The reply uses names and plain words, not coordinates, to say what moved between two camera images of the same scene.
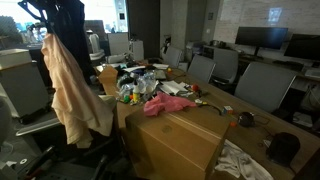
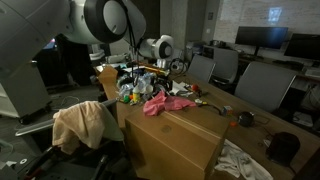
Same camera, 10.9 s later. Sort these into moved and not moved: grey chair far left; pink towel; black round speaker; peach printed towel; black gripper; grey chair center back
Moved: black gripper; peach printed towel
Not moved: grey chair center back; grey chair far left; black round speaker; pink towel
